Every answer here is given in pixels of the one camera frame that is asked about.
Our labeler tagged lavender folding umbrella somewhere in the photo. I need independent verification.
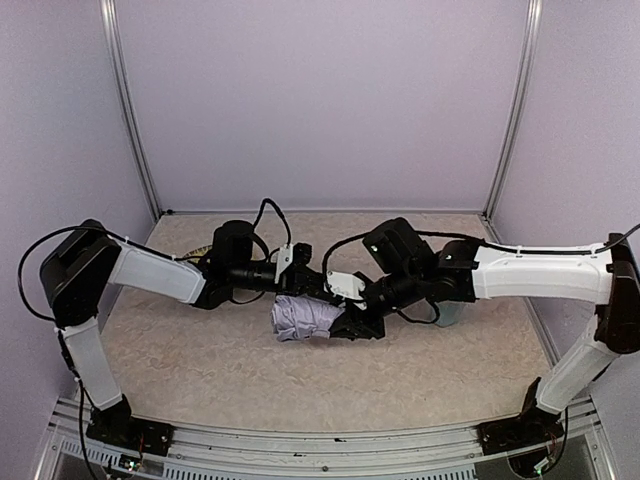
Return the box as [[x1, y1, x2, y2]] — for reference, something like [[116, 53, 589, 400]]
[[270, 295, 345, 342]]

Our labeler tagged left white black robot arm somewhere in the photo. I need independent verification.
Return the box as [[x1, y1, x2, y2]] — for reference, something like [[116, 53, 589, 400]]
[[39, 220, 327, 426]]

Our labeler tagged right aluminium frame post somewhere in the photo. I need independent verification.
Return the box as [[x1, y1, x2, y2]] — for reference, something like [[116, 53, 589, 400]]
[[483, 0, 544, 223]]

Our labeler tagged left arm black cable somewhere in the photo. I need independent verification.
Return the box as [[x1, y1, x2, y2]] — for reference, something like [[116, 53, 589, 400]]
[[17, 197, 294, 480]]

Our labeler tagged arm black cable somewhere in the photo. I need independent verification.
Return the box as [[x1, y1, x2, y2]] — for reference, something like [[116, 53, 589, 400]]
[[321, 230, 640, 324], [17, 197, 294, 480]]

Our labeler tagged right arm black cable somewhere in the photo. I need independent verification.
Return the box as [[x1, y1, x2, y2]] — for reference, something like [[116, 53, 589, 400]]
[[321, 230, 640, 324]]

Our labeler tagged left aluminium frame post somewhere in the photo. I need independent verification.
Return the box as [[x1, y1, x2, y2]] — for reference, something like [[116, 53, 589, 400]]
[[99, 0, 163, 222]]

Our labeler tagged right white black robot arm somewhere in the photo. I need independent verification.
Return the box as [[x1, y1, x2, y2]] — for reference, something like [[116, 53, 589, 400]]
[[322, 217, 639, 424]]

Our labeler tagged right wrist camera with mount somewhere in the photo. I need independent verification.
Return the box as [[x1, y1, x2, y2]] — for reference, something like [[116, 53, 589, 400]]
[[326, 271, 366, 302]]

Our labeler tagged aluminium frame post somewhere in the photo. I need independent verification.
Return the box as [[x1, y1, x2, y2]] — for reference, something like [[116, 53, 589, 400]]
[[483, 0, 544, 223], [99, 0, 163, 222]]

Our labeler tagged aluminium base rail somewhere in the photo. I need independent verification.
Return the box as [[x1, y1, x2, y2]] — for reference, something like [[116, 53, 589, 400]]
[[34, 394, 616, 480]]

